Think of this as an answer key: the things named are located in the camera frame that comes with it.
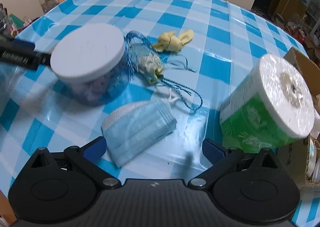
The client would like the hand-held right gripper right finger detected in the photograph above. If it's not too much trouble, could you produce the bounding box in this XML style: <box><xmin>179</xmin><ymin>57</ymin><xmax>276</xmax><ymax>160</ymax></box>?
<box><xmin>187</xmin><ymin>138</ymin><xmax>283</xmax><ymax>189</ymax></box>

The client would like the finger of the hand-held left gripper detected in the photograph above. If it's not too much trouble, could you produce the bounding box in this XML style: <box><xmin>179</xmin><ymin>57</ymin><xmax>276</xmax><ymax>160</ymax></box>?
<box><xmin>0</xmin><ymin>36</ymin><xmax>36</xmax><ymax>52</ymax></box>
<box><xmin>37</xmin><ymin>52</ymin><xmax>53</xmax><ymax>66</ymax></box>

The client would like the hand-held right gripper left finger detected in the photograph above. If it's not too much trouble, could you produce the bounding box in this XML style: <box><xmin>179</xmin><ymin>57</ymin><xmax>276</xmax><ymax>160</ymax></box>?
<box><xmin>29</xmin><ymin>136</ymin><xmax>120</xmax><ymax>189</ymax></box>

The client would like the blue face mask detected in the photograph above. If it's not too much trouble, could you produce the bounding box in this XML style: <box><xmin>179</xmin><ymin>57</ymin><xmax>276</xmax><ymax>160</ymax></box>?
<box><xmin>101</xmin><ymin>100</ymin><xmax>178</xmax><ymax>168</ymax></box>

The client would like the cardboard box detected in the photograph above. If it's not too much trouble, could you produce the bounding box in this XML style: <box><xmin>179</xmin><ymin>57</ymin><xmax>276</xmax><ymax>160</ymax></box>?
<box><xmin>276</xmin><ymin>47</ymin><xmax>320</xmax><ymax>189</ymax></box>

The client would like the colourful printed box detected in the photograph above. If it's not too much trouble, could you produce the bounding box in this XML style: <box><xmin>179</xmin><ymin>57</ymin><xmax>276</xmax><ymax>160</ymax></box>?
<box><xmin>9</xmin><ymin>13</ymin><xmax>24</xmax><ymax>36</ymax></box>

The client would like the glass jar of pens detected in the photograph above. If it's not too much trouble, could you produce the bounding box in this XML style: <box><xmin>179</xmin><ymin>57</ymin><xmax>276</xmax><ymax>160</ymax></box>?
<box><xmin>0</xmin><ymin>5</ymin><xmax>15</xmax><ymax>38</ymax></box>

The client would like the clear jar with white lid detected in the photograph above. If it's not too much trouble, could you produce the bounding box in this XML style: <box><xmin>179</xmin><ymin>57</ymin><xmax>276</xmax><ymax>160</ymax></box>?
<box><xmin>50</xmin><ymin>23</ymin><xmax>129</xmax><ymax>105</ymax></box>

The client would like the green-wrapped toilet paper roll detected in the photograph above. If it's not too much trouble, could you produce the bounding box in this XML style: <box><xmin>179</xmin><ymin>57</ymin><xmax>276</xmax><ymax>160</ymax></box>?
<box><xmin>219</xmin><ymin>53</ymin><xmax>315</xmax><ymax>152</ymax></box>

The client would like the yellow knotted cloth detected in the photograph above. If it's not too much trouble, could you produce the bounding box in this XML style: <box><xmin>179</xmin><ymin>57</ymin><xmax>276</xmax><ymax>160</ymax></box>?
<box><xmin>152</xmin><ymin>29</ymin><xmax>194</xmax><ymax>54</ymax></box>

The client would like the blue checked tablecloth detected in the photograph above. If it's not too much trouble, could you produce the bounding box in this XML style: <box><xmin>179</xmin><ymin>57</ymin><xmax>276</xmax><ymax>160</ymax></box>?
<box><xmin>0</xmin><ymin>0</ymin><xmax>320</xmax><ymax>227</ymax></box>

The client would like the light wooden cabinet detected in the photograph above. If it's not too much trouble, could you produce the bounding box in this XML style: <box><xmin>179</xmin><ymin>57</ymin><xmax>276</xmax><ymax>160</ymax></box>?
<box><xmin>274</xmin><ymin>0</ymin><xmax>308</xmax><ymax>21</ymax></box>

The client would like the mesh pouch with blue cord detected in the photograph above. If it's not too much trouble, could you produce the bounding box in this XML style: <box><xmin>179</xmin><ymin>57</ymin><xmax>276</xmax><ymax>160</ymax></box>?
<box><xmin>124</xmin><ymin>31</ymin><xmax>203</xmax><ymax>111</ymax></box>

